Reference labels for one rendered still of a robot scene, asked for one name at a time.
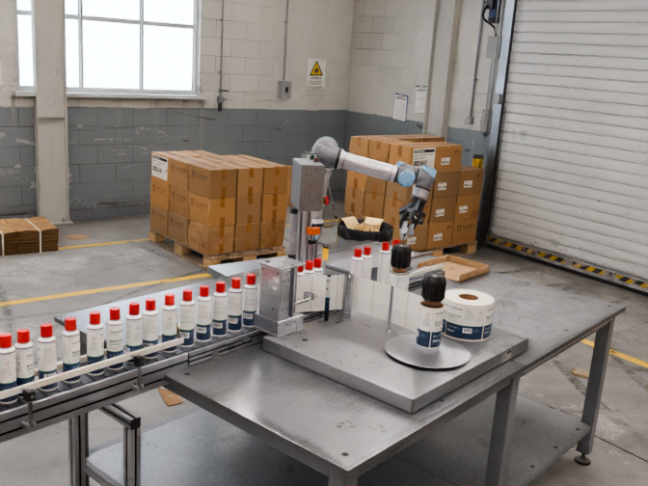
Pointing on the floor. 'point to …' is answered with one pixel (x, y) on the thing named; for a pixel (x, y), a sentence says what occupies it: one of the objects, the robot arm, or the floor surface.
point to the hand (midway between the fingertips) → (402, 237)
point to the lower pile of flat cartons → (27, 235)
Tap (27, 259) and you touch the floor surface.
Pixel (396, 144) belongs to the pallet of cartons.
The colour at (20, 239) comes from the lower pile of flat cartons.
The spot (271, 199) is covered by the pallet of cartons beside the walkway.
